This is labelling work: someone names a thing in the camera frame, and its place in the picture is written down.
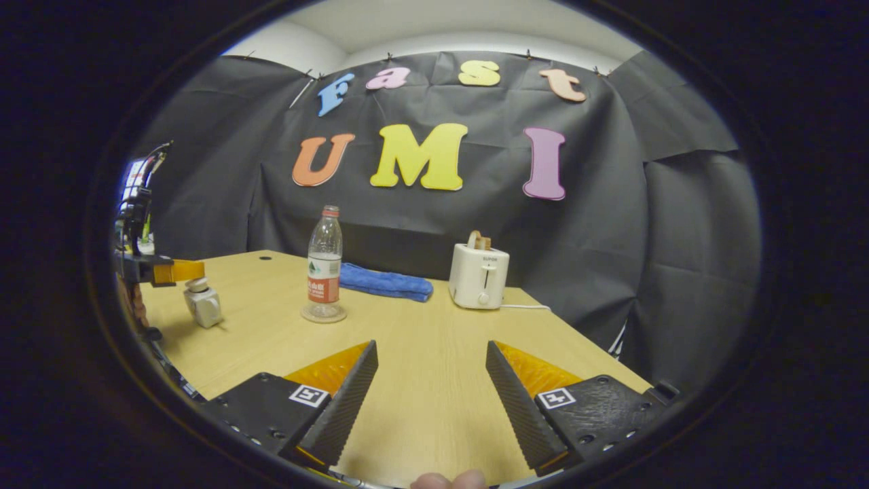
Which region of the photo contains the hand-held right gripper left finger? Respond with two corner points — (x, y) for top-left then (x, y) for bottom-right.
(204, 340), (380, 469)

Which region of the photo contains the white teacup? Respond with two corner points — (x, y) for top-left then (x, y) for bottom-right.
(183, 277), (224, 329)

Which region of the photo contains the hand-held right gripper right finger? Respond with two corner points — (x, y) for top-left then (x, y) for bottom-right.
(485, 340), (680, 476)

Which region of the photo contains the round wooden coaster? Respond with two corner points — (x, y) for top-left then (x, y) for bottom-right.
(301, 304), (347, 324)

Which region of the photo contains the clear plastic water bottle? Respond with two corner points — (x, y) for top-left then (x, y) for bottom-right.
(301, 205), (347, 324)

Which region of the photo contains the computer monitor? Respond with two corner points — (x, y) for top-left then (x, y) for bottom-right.
(122, 158), (147, 201)

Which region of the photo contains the white toaster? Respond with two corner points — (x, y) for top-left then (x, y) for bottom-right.
(449, 242), (511, 310)

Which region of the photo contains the black backdrop cloth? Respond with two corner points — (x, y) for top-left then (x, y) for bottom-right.
(132, 51), (761, 395)

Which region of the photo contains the blue towel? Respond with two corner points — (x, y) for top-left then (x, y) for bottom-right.
(339, 263), (434, 303)

